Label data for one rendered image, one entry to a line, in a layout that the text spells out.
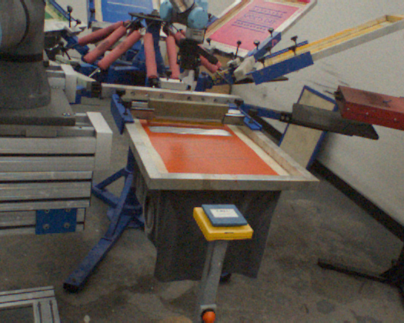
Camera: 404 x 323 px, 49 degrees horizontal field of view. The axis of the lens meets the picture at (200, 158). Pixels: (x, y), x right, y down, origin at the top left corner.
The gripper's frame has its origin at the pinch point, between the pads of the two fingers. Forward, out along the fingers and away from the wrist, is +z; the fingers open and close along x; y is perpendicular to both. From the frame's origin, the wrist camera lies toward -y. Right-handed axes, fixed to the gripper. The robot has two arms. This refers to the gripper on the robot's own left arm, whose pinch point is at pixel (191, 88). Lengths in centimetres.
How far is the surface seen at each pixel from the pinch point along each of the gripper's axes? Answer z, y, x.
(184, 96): 9.6, -4.4, -20.9
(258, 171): 16, -13, 47
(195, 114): 10.7, -2.9, 2.2
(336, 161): 94, -200, -138
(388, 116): 6, -104, 4
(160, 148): 16.0, 18.7, 29.0
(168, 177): 12, 24, 60
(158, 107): 8.6, 13.7, 2.0
